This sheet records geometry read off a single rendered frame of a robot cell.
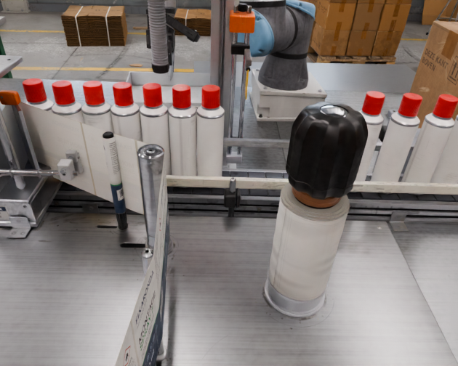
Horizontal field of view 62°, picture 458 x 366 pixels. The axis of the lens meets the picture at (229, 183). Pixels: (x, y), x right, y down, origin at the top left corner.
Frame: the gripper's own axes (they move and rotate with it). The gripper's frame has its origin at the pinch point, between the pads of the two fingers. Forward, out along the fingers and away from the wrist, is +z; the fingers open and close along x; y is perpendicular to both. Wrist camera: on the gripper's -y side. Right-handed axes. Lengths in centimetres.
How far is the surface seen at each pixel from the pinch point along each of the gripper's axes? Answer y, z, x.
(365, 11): -158, -48, -270
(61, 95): 12, 0, 60
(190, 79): -6.1, 0.7, -0.2
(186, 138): -9, 7, 59
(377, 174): -47, 14, 56
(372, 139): -44, 7, 60
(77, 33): 139, -22, -328
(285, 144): -29, 9, 53
